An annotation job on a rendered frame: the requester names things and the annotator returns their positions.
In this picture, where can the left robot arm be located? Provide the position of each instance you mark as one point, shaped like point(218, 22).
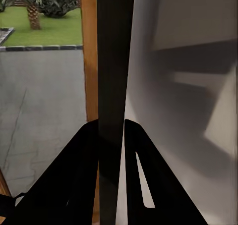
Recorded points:
point(7, 204)

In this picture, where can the door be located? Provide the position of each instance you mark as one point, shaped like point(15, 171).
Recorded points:
point(48, 86)

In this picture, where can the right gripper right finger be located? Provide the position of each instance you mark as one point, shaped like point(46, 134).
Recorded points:
point(173, 206)

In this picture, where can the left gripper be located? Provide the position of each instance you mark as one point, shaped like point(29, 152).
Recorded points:
point(9, 205)

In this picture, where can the poster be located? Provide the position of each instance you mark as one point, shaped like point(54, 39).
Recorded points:
point(114, 26)

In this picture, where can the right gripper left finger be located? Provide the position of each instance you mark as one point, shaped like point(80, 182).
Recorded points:
point(64, 194)

